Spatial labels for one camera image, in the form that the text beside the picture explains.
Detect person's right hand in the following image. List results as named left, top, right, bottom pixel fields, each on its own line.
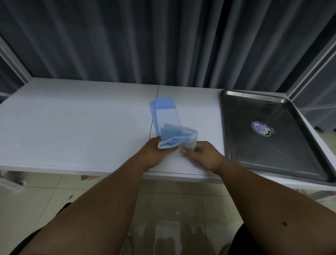
left=180, top=141, right=226, bottom=175

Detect person's left hand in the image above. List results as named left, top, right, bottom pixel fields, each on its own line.
left=136, top=136, right=181, bottom=173

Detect blue paper sheet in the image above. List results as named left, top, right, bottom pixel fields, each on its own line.
left=150, top=97, right=198, bottom=152

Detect person's right forearm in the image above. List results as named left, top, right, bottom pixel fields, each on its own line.
left=212, top=157, right=336, bottom=255

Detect person's left forearm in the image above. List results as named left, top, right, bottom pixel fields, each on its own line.
left=20, top=156, right=148, bottom=255

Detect round blue white sticker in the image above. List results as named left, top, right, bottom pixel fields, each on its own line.
left=251, top=120, right=272, bottom=137

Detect stainless steel tray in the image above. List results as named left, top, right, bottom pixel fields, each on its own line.
left=220, top=89, right=336, bottom=183

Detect grey curtain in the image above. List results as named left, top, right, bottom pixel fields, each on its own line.
left=0, top=0, right=336, bottom=93

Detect white metal frame post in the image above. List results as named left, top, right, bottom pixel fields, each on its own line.
left=286, top=34, right=336, bottom=98
left=0, top=36, right=32, bottom=85

